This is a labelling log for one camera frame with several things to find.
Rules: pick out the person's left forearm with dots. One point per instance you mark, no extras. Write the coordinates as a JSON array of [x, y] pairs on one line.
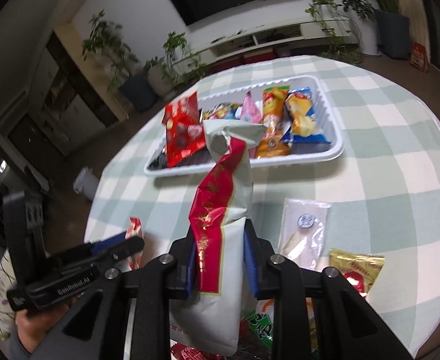
[[21, 350]]

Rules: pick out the translucent white snack packet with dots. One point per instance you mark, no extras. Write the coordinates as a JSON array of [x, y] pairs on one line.
[[304, 232]]

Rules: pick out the white packet with red ribbon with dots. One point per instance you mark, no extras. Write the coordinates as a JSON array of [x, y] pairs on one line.
[[220, 307]]

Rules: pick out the leafy tree in dark pot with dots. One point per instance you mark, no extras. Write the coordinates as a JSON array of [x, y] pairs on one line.
[[139, 92]]

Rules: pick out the panda print snack packet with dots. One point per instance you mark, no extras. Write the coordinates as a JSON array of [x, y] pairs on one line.
[[220, 111]]

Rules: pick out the gold red snack packet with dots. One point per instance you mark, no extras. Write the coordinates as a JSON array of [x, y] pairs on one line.
[[358, 270]]

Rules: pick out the bushy plant in white pot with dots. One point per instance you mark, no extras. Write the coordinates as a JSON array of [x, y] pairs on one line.
[[364, 39]]

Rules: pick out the person's left hand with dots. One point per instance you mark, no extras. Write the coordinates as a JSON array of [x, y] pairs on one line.
[[41, 322]]

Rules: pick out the small red snack packet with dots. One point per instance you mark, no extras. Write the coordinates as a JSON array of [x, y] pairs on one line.
[[135, 228]]

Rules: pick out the white plastic tray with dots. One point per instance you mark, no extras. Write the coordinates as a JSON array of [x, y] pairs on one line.
[[317, 157]]

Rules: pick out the trailing vine plant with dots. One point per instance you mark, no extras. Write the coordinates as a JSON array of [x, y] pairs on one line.
[[178, 52], [326, 11]]

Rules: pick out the broad-leaf plant in dark pot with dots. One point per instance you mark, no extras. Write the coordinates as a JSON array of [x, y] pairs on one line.
[[392, 33]]

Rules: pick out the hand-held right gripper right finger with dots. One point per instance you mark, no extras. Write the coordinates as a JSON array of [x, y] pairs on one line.
[[251, 266]]

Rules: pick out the white trash bin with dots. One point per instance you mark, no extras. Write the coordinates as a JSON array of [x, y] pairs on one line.
[[86, 183]]

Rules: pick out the small plant in grey pot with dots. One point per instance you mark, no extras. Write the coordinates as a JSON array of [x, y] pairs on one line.
[[160, 80]]

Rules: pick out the white television cabinet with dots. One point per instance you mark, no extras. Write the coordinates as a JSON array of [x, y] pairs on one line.
[[280, 32]]

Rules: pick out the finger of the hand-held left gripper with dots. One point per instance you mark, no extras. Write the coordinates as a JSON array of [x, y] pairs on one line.
[[124, 251], [107, 243]]

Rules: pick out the orange yellow snack packet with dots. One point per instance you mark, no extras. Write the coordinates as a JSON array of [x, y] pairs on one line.
[[274, 120]]

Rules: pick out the red white snack packet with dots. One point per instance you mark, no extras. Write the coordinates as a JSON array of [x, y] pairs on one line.
[[190, 354]]

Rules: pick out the red paper bag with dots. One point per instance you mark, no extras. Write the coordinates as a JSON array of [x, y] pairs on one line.
[[419, 58]]

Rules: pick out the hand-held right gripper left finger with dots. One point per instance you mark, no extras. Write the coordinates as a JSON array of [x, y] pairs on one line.
[[190, 270]]

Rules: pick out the dark red storage boxes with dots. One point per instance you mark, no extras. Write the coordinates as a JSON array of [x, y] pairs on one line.
[[257, 57]]

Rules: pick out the green white checked tablecloth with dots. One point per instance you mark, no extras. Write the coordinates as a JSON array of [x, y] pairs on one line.
[[373, 150]]

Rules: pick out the red chocolate ball packet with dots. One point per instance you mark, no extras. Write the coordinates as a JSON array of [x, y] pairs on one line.
[[182, 135]]

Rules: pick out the pink snack packet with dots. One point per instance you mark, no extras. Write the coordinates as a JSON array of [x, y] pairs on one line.
[[250, 110]]

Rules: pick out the blue snack packet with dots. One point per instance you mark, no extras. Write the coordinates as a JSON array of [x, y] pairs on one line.
[[304, 120]]

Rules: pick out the patterned white cloth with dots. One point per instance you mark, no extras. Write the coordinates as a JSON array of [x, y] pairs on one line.
[[2, 296]]

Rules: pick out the green snack packet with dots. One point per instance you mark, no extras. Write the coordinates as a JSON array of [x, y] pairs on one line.
[[261, 326]]

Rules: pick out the white storage cabinet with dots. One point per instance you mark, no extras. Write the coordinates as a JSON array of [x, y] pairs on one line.
[[73, 108]]

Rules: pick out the black snack packet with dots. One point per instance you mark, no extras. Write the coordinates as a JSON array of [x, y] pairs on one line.
[[159, 161]]

